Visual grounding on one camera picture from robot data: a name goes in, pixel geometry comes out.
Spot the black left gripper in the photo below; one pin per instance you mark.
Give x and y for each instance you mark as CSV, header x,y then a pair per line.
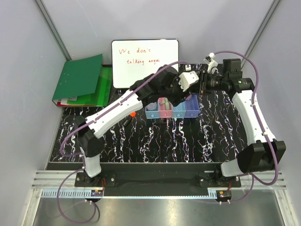
x,y
181,95

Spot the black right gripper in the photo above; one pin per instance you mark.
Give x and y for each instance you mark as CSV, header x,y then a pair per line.
x,y
207,78

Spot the small white eraser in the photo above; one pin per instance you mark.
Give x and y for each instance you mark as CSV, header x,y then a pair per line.
x,y
162,101

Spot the green highlighter pen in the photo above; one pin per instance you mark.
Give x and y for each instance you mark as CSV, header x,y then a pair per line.
x,y
166,104

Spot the pink plastic bin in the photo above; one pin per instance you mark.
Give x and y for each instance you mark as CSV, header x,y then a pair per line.
x,y
163,113

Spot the light blue bin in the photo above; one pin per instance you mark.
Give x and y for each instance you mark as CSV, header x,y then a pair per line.
x,y
179,111
152,114

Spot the purple plastic bin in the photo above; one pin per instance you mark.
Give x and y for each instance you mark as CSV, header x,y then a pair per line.
x,y
192,107

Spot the clear jar of clips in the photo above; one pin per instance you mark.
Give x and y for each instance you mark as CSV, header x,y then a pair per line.
x,y
151,107

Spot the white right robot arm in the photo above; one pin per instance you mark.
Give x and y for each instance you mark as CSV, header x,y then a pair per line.
x,y
263,151

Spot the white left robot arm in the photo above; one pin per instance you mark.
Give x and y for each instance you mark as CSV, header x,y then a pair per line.
x,y
89,130

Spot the white dry-erase board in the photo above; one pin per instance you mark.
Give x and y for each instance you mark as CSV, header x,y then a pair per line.
x,y
133,60

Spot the green translucent file folder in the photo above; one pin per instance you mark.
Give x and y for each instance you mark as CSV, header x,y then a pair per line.
x,y
100,97

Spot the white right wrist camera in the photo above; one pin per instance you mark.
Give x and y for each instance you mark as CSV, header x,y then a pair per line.
x,y
211,63

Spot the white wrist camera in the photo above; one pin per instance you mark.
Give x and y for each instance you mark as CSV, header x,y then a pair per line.
x,y
211,63
188,78

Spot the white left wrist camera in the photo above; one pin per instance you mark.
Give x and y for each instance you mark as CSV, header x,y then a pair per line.
x,y
188,78

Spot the green ring binder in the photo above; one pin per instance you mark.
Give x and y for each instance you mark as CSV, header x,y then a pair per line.
x,y
78,81

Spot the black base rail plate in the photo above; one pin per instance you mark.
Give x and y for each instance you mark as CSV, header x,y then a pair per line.
x,y
157,179

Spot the aluminium frame rail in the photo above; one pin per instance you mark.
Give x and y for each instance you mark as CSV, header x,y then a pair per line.
x,y
62,184

